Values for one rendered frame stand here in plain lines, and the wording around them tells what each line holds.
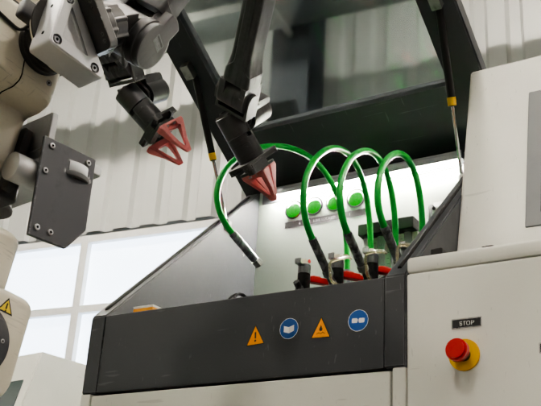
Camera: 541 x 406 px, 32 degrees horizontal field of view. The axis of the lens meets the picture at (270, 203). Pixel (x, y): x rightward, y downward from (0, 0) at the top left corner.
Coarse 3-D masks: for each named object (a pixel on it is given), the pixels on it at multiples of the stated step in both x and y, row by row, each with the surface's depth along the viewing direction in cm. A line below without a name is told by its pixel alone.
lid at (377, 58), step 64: (192, 0) 228; (320, 0) 217; (384, 0) 212; (448, 0) 206; (192, 64) 238; (320, 64) 228; (384, 64) 222; (256, 128) 246; (320, 128) 237; (384, 128) 231; (448, 128) 226; (256, 192) 257
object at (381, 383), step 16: (240, 384) 169; (256, 384) 168; (272, 384) 166; (288, 384) 164; (304, 384) 162; (320, 384) 161; (336, 384) 159; (352, 384) 158; (368, 384) 156; (384, 384) 155; (96, 400) 186; (112, 400) 183; (128, 400) 181; (144, 400) 179; (160, 400) 177; (176, 400) 175; (192, 400) 173; (208, 400) 172; (224, 400) 170; (240, 400) 168; (256, 400) 166; (272, 400) 165; (288, 400) 163; (304, 400) 161; (320, 400) 160; (336, 400) 158; (352, 400) 157; (368, 400) 155; (384, 400) 154
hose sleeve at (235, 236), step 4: (236, 232) 204; (232, 236) 203; (236, 236) 203; (240, 236) 204; (236, 240) 204; (240, 240) 204; (240, 244) 204; (244, 244) 204; (240, 248) 204; (244, 248) 204; (248, 248) 204; (244, 252) 204; (248, 252) 204; (252, 252) 205; (248, 256) 205; (252, 256) 204; (256, 256) 205; (252, 260) 205
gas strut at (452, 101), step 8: (440, 16) 207; (440, 24) 207; (440, 32) 207; (440, 40) 207; (440, 48) 207; (448, 48) 207; (448, 56) 207; (448, 64) 207; (448, 72) 207; (448, 80) 207; (448, 88) 207; (448, 96) 207; (448, 104) 207; (456, 128) 207; (456, 136) 207; (456, 144) 207; (456, 152) 207
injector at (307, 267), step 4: (304, 264) 202; (308, 264) 203; (300, 268) 202; (304, 268) 202; (308, 268) 202; (300, 272) 202; (304, 272) 202; (308, 272) 202; (300, 276) 201; (304, 276) 201; (308, 276) 202; (296, 280) 200; (300, 280) 201; (304, 280) 201; (308, 280) 201; (296, 284) 199; (300, 284) 199; (304, 284) 200; (308, 284) 201; (296, 288) 199; (300, 288) 199
